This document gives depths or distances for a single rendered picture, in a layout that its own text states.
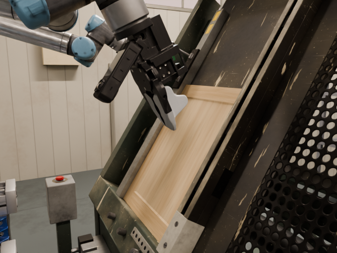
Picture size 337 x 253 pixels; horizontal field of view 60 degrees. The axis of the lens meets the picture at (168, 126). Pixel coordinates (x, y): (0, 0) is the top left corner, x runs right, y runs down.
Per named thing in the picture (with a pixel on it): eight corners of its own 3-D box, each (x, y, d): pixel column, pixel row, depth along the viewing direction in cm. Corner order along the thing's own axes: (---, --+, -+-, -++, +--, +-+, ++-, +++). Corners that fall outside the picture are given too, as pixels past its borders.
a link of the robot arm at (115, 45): (120, 27, 117) (113, 42, 114) (130, 33, 119) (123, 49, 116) (112, 34, 123) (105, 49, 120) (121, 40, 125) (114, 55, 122)
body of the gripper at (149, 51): (190, 74, 54) (163, 10, 50) (153, 97, 52) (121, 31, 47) (171, 73, 61) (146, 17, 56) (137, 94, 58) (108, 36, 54)
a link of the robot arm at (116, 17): (107, 5, 45) (95, 14, 53) (121, 33, 47) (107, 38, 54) (146, -13, 48) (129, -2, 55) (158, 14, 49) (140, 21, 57)
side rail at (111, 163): (117, 182, 155) (99, 174, 149) (214, 7, 164) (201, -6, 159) (121, 185, 149) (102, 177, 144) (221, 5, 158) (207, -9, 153)
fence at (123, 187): (123, 196, 130) (115, 192, 128) (222, 15, 138) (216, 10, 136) (126, 200, 125) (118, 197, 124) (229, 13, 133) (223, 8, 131)
